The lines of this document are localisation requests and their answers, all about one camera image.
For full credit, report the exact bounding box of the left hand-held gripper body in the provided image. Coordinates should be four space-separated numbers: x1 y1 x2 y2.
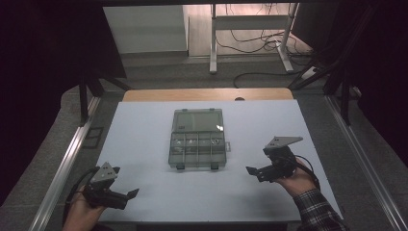
83 161 130 211

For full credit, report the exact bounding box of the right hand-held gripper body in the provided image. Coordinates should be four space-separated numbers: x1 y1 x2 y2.
256 136 304 184

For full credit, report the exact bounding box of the clear plastic compartment box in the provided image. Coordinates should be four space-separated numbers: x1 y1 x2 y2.
167 108 232 171

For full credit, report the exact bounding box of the person's right hand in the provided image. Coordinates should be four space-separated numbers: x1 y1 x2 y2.
274 166 319 198

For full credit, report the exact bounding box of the person's left hand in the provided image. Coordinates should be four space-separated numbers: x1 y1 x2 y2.
62 185 108 231

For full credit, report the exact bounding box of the white board table cover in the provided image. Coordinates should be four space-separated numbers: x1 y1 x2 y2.
95 99 344 224

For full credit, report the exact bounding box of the black metal stand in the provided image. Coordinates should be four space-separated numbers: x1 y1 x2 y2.
288 3 381 127
77 66 132 127

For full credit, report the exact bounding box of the white power strip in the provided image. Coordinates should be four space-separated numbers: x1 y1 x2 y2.
300 65 320 81

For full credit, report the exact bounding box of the wooden table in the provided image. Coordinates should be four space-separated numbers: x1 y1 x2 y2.
122 88 294 103

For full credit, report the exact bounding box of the dark curtain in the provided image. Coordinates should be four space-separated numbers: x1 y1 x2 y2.
347 0 408 158
0 0 127 206

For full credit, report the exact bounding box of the white cabinet panel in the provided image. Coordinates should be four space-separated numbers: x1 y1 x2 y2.
102 4 189 55

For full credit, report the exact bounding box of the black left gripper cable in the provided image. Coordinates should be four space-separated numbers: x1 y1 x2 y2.
63 166 101 224

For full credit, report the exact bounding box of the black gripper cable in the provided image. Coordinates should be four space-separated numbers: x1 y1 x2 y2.
63 166 101 224
292 155 321 191

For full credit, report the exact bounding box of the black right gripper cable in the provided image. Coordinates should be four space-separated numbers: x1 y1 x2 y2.
292 155 321 191

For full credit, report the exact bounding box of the aluminium floor rail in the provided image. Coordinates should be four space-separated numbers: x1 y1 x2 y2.
28 95 102 231
323 94 408 231

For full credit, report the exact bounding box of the black rectangular floor frame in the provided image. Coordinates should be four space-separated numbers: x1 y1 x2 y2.
81 126 106 150

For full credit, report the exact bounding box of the black floor cable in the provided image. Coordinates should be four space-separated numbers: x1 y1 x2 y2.
232 70 306 90

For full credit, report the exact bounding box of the tangle of black floor cables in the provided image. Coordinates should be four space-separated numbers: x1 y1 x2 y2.
215 3 315 56

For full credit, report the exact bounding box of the white metal desk frame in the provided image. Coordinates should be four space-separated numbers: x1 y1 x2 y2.
208 3 300 76

